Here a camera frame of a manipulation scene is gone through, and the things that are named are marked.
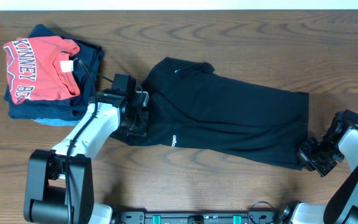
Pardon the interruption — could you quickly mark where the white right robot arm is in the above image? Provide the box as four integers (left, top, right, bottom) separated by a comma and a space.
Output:
274, 110, 358, 224

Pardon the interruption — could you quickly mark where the black base cable loop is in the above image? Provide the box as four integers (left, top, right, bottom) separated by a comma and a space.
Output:
248, 200, 280, 223

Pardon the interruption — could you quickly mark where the black t-shirt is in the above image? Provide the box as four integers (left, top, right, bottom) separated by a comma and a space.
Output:
116, 57, 310, 169

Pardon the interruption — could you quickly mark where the folded red printed t-shirt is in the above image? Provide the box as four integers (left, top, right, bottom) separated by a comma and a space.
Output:
3, 35, 80, 105

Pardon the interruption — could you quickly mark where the folded navy t-shirt stack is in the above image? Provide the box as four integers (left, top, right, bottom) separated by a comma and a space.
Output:
4, 24, 104, 121

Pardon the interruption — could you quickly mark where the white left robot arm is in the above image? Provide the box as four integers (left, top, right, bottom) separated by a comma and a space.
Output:
24, 90, 149, 223

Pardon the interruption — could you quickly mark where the folded light blue garment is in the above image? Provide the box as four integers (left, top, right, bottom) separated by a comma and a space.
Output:
34, 118, 80, 126

